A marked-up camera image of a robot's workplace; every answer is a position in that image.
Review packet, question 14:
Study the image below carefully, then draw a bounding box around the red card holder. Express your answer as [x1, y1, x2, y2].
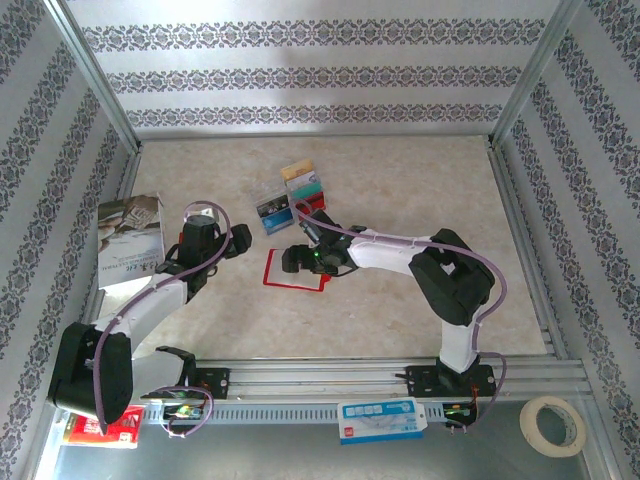
[262, 247, 332, 294]

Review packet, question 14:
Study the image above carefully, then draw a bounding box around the dark blue card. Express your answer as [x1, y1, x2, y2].
[255, 194, 291, 219]

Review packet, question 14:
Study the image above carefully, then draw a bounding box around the clear plastic card case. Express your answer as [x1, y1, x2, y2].
[249, 177, 289, 207]

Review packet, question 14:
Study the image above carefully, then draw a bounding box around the white grey card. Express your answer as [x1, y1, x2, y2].
[285, 170, 321, 190]

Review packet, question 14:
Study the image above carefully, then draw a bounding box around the gold card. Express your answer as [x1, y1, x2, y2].
[280, 158, 316, 182]

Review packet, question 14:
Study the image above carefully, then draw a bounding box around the paperback book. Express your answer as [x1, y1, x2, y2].
[97, 193, 166, 291]

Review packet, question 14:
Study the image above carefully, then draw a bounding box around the blue white packet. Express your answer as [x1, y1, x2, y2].
[337, 396, 426, 446]

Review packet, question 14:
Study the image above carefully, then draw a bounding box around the red packet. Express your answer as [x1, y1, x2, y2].
[62, 404, 146, 449]

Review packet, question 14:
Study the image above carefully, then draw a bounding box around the masking tape roll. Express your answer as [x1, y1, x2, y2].
[518, 396, 587, 459]

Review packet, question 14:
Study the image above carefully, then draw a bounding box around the purple cable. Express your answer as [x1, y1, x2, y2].
[92, 198, 234, 441]
[289, 197, 509, 436]

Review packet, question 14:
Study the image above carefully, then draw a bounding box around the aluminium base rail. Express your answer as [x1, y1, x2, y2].
[127, 355, 591, 401]

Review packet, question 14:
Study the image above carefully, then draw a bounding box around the slotted cable duct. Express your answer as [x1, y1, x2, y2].
[144, 402, 481, 426]

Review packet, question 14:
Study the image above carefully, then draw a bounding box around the aluminium frame post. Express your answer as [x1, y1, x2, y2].
[488, 0, 590, 151]
[42, 0, 144, 154]

